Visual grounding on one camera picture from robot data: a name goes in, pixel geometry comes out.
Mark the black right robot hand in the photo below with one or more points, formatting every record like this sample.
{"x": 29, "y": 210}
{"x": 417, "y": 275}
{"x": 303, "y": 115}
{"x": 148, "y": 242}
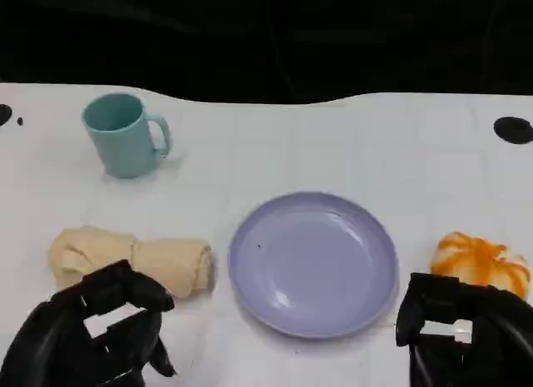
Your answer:
{"x": 491, "y": 312}

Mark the beige towel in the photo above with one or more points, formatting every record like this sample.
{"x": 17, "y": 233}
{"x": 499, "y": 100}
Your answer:
{"x": 166, "y": 258}

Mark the pale green mug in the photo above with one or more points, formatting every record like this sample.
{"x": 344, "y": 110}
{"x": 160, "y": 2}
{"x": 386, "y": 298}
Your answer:
{"x": 125, "y": 150}

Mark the orange and white bread roll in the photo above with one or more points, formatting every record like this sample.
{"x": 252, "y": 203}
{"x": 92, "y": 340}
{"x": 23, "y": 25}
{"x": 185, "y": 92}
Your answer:
{"x": 479, "y": 258}

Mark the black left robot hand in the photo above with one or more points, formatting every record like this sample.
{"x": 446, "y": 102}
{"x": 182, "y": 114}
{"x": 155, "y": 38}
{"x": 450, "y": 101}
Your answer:
{"x": 54, "y": 345}

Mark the lilac plate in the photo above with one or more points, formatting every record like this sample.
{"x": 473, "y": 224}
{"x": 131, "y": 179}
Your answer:
{"x": 316, "y": 270}

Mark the black table grommet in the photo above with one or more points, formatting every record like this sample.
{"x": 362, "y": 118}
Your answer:
{"x": 514, "y": 130}
{"x": 4, "y": 114}

